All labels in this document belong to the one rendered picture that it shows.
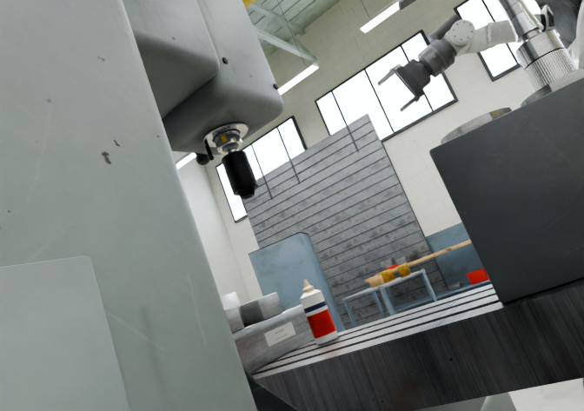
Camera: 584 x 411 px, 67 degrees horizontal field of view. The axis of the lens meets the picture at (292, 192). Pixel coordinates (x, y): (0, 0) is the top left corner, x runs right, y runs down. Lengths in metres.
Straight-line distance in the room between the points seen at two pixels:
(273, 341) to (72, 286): 0.61
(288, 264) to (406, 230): 2.66
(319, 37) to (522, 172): 9.40
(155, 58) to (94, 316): 0.43
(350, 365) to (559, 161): 0.33
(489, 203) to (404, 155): 8.09
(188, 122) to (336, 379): 0.46
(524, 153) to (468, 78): 7.97
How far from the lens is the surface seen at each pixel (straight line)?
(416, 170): 8.52
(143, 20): 0.64
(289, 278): 6.82
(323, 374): 0.62
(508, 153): 0.54
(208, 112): 0.75
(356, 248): 8.94
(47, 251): 0.27
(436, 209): 8.42
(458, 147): 0.54
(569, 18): 1.20
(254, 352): 0.80
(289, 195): 9.64
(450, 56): 1.41
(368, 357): 0.58
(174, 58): 0.65
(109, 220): 0.29
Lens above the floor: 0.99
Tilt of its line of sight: 13 degrees up
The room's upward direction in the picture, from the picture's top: 21 degrees counter-clockwise
